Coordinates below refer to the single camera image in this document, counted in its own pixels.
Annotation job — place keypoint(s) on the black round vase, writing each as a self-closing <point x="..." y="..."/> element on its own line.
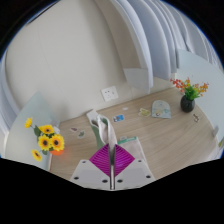
<point x="187" y="104"/>

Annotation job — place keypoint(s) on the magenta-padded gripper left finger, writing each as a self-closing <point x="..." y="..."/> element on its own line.
<point x="91" y="173"/>

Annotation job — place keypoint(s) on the white partition clip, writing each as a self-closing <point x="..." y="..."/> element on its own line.
<point x="56" y="129"/>
<point x="216" y="130"/>

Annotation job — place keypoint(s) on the frosted glass desk partition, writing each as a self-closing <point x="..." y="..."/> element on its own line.
<point x="213" y="100"/>
<point x="36" y="110"/>

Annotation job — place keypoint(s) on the tiny white oval sticker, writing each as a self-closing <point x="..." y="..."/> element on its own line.
<point x="125" y="108"/>

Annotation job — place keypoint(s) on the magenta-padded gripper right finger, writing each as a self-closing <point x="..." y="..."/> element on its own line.
<point x="133" y="173"/>

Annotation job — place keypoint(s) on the small round green sticker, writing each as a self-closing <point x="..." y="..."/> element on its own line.
<point x="81" y="134"/>

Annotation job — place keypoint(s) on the white wall socket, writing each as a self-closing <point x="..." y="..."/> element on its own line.
<point x="109" y="93"/>

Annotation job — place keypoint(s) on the orange flowers with green leaves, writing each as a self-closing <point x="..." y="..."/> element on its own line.
<point x="190" y="91"/>

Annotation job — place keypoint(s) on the pale yellow sticker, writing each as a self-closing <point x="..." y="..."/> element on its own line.
<point x="144" y="112"/>

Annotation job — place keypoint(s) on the yellow artificial sunflower bouquet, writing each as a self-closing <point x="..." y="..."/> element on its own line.
<point x="55" y="141"/>

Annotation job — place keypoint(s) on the white pleated curtain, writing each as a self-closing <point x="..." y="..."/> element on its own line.
<point x="156" y="40"/>
<point x="6" y="110"/>

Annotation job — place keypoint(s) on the small pale cartoon sticker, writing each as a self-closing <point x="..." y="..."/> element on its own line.
<point x="196" y="117"/>

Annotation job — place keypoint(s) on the blue rectangular sticker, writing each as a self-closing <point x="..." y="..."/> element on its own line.
<point x="118" y="118"/>

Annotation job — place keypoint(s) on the arch-shaped pale blue card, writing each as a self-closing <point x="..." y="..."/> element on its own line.
<point x="161" y="110"/>

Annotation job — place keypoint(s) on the beige towel with green side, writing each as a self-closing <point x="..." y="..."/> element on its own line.
<point x="108" y="133"/>

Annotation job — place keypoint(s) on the orange round vase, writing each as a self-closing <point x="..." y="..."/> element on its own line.
<point x="57" y="152"/>

